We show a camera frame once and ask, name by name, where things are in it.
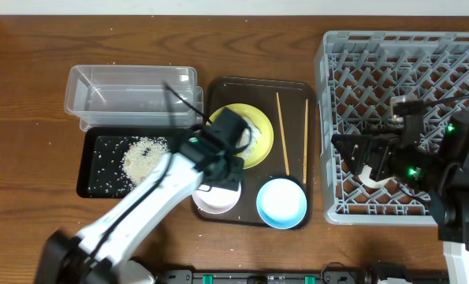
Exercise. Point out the clear plastic bin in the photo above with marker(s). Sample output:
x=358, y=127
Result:
x=133, y=95

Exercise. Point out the left wooden chopstick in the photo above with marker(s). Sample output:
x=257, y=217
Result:
x=282, y=130

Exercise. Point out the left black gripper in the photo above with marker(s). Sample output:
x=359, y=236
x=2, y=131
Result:
x=235, y=184

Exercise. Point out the yellow round plate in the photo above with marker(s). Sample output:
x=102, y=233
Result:
x=262, y=122

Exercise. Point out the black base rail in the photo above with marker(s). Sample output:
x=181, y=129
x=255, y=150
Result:
x=332, y=273

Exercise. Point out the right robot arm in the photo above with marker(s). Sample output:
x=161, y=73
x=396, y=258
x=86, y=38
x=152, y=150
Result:
x=443, y=175

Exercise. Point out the crumpled white tissue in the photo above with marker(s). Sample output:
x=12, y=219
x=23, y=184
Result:
x=248, y=139

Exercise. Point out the pink white bowl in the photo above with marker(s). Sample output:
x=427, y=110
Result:
x=215, y=200

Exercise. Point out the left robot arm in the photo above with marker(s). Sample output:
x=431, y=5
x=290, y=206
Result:
x=101, y=252

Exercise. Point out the right wooden chopstick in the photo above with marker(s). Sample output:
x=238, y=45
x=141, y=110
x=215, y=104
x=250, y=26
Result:
x=305, y=142

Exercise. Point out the dark brown serving tray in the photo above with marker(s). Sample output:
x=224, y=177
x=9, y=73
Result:
x=262, y=95

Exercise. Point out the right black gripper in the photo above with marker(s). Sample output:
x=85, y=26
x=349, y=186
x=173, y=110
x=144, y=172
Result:
x=385, y=147

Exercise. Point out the black tray with rice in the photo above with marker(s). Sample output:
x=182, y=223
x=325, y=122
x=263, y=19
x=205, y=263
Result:
x=101, y=172

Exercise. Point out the white cup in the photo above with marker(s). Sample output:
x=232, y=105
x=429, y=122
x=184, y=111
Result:
x=364, y=177

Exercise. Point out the light blue bowl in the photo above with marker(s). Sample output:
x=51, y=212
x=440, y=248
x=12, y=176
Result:
x=281, y=203

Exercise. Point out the wooden chopstick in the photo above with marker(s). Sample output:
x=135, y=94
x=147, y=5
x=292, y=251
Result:
x=282, y=130
x=305, y=142

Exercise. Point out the grey plastic dishwasher rack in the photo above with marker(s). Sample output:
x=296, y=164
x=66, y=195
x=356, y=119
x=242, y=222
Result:
x=356, y=75

